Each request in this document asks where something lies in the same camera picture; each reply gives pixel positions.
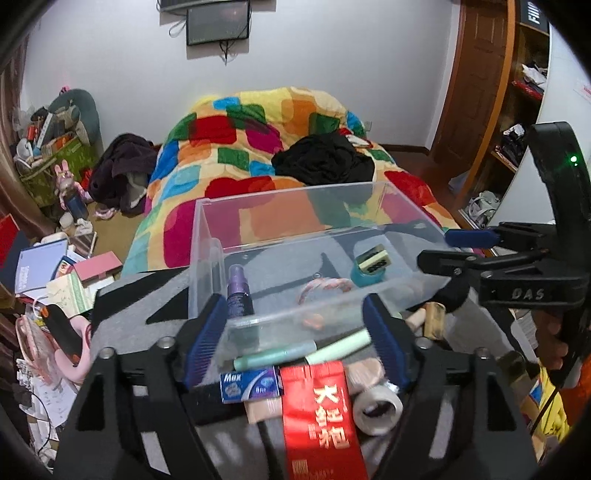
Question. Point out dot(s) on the white wardrobe panel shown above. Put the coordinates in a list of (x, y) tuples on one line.
[(558, 101)]

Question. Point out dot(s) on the brown curtain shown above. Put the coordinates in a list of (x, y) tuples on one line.
[(9, 161)]

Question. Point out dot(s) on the purple spray bottle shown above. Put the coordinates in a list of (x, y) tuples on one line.
[(240, 295)]

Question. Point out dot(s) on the scattered white papers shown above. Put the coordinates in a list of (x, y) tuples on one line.
[(51, 406)]

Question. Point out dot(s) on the red box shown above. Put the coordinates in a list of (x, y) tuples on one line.
[(7, 240)]

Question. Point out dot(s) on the blue notebook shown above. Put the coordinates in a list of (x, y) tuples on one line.
[(37, 267)]

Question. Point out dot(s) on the pink box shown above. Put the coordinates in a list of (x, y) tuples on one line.
[(99, 265)]

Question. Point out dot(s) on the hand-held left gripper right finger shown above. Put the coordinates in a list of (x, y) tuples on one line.
[(385, 341)]

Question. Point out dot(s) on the light green card box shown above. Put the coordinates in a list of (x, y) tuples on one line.
[(69, 295)]

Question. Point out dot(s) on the small blue box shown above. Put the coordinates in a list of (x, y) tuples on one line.
[(251, 386)]

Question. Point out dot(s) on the person's right hand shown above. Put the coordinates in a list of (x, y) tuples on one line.
[(551, 344)]

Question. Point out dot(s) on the grey black patterned mat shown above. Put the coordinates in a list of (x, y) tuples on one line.
[(117, 323)]

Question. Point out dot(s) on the pink rabbit toy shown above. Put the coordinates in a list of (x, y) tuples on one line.
[(64, 182)]

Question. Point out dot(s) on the person's orange yellow clothing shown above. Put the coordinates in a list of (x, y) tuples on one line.
[(551, 406)]

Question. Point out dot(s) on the black garment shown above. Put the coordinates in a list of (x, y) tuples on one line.
[(323, 161)]

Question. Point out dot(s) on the wooden door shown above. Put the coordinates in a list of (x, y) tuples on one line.
[(471, 69)]

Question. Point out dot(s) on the mint green tube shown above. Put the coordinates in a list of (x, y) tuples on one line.
[(277, 355)]

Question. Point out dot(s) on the black orange tool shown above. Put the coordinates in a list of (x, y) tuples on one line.
[(60, 330)]

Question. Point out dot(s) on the pink curved plastic item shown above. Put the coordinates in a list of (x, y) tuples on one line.
[(85, 332)]

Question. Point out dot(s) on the white shoes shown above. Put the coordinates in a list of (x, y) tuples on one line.
[(482, 205)]

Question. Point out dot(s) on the white tape roll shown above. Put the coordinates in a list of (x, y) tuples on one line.
[(364, 424)]

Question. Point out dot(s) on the dark purple clothes pile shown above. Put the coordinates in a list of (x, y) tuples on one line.
[(120, 161)]

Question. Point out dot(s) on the blue bottle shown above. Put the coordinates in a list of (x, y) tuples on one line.
[(75, 205)]

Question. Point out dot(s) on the beige cosmetic tube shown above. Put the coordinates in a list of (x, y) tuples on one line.
[(263, 410)]

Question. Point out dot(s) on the pink slipper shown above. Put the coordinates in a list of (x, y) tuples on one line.
[(105, 212)]

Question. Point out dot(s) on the wooden stamp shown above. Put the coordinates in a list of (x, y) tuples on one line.
[(436, 318)]

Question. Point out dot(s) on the clear plastic box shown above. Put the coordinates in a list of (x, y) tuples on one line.
[(286, 217)]

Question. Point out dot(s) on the teal tape roll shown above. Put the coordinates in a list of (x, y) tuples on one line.
[(364, 278)]

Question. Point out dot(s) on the pink transparent pouch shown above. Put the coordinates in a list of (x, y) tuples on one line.
[(30, 344)]

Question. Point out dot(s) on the green storage bin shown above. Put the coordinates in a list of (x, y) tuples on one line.
[(46, 184)]

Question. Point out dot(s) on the black wall television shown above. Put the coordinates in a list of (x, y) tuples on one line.
[(175, 3)]

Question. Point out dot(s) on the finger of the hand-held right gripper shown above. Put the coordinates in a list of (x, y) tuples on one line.
[(471, 238), (461, 264)]

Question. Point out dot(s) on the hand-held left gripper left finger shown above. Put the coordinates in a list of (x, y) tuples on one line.
[(203, 341)]

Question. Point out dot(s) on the pink sticker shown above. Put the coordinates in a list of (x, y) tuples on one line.
[(586, 91)]

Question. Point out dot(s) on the small wall monitor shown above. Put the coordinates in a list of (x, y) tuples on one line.
[(217, 23)]

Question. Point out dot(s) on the wooden shelf unit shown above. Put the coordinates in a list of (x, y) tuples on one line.
[(505, 83)]

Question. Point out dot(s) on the red paper packet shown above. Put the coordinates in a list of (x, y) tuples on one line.
[(318, 415)]

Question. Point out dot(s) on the colourful patchwork blanket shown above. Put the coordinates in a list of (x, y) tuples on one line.
[(231, 161)]

